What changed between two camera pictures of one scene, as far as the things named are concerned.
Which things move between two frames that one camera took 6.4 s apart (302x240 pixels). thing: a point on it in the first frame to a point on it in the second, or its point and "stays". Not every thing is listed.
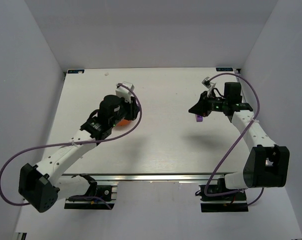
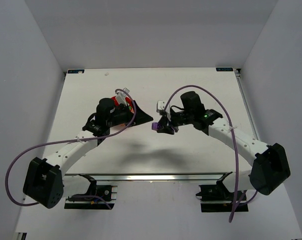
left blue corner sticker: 75,71 stays
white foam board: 162,210 stays
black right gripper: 205,106 to 173,122
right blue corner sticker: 224,69 stays
